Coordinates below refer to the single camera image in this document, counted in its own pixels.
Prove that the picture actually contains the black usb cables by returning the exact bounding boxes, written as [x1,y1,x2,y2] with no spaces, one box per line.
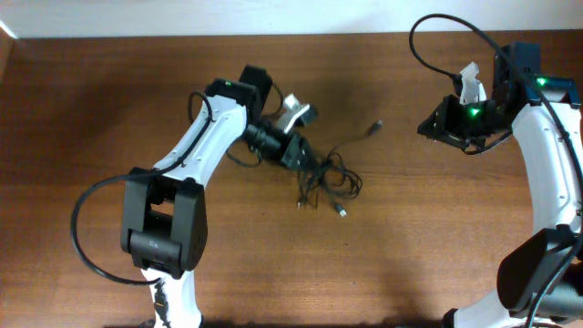
[294,118,384,218]

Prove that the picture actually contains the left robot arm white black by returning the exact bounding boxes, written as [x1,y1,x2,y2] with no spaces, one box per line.
[120,66,318,327]

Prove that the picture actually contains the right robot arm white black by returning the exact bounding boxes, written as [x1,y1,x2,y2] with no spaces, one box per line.
[417,43,582,327]

